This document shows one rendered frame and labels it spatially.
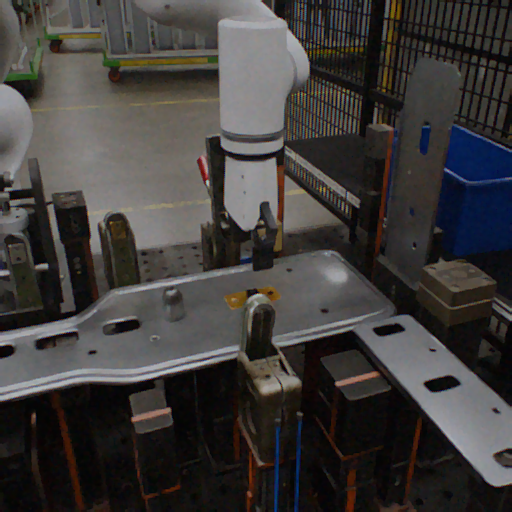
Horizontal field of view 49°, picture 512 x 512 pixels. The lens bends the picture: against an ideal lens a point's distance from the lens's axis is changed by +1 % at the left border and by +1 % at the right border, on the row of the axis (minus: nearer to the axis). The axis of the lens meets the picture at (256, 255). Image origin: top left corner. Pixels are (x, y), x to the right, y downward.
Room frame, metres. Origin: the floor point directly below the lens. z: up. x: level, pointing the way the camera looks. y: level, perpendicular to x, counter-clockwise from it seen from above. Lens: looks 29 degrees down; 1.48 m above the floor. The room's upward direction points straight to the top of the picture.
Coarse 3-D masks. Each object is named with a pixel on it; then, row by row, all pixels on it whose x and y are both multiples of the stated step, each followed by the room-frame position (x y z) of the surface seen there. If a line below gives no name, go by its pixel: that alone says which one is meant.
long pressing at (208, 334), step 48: (144, 288) 0.76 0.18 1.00; (192, 288) 0.76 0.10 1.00; (240, 288) 0.76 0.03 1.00; (288, 288) 0.76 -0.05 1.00; (336, 288) 0.76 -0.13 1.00; (0, 336) 0.63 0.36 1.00; (48, 336) 0.64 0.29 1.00; (96, 336) 0.63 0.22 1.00; (144, 336) 0.63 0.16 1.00; (192, 336) 0.63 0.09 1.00; (288, 336) 0.64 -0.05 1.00; (0, 384) 0.54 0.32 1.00; (48, 384) 0.54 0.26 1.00; (96, 384) 0.55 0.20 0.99
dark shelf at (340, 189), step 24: (288, 144) 1.42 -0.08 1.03; (312, 144) 1.42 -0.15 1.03; (336, 144) 1.42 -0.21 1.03; (360, 144) 1.42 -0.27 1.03; (312, 168) 1.27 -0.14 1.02; (336, 168) 1.24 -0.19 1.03; (360, 168) 1.24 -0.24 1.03; (336, 192) 1.15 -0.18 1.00; (384, 216) 0.98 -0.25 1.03; (480, 264) 0.78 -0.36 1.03; (504, 264) 0.78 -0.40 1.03; (504, 288) 0.71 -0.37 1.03; (504, 312) 0.68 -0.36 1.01
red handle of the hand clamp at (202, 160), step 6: (204, 156) 0.97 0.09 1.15; (198, 162) 0.96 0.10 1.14; (204, 162) 0.96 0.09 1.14; (204, 168) 0.95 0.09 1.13; (204, 174) 0.94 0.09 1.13; (204, 180) 0.93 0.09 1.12; (222, 216) 0.87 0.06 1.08; (222, 222) 0.86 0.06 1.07; (222, 228) 0.85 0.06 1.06; (228, 228) 0.86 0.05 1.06
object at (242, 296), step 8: (264, 288) 0.75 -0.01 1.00; (272, 288) 0.75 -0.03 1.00; (224, 296) 0.73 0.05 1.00; (232, 296) 0.73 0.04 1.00; (240, 296) 0.73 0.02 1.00; (248, 296) 0.72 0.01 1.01; (272, 296) 0.73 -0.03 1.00; (280, 296) 0.73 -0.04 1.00; (232, 304) 0.71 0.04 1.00; (240, 304) 0.71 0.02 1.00
